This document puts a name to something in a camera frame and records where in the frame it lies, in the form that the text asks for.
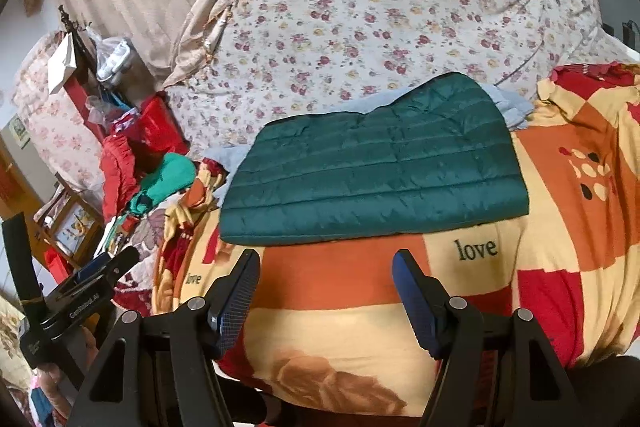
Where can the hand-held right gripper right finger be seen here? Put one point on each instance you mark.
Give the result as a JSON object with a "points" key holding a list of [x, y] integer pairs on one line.
{"points": [[417, 302]]}

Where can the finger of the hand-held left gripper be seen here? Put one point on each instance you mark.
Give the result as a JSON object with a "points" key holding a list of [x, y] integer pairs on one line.
{"points": [[92, 269], [125, 259]]}

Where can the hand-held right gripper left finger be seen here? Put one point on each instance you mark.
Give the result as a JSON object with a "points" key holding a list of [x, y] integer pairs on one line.
{"points": [[235, 307]]}

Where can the green quilted puffer jacket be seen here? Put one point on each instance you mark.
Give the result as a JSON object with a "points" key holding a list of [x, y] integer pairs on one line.
{"points": [[375, 177]]}

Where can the large leaf print quilt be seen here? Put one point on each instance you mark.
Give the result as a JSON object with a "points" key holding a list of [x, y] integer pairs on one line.
{"points": [[145, 237]]}

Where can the bright green garment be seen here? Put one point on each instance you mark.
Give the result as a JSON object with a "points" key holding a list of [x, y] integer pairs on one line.
{"points": [[167, 179]]}

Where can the red garment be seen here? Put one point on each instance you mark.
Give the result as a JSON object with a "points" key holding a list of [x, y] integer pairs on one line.
{"points": [[122, 167]]}

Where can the orange red printed blanket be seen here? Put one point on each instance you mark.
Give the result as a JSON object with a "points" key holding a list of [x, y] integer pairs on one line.
{"points": [[550, 227]]}

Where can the pink floral cover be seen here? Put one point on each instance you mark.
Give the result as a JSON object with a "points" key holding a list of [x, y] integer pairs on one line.
{"points": [[45, 122]]}

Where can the clear plastic bag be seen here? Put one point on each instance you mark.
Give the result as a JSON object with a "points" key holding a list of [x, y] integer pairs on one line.
{"points": [[117, 57]]}

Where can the white paper bag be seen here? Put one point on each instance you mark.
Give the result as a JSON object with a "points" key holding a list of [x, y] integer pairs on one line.
{"points": [[62, 64]]}

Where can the light blue cloth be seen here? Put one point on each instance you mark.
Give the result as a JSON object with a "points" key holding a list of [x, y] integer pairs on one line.
{"points": [[512, 107]]}

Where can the small floral print bedsheet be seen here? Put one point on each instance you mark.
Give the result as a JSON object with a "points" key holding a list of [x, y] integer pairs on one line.
{"points": [[375, 17]]}

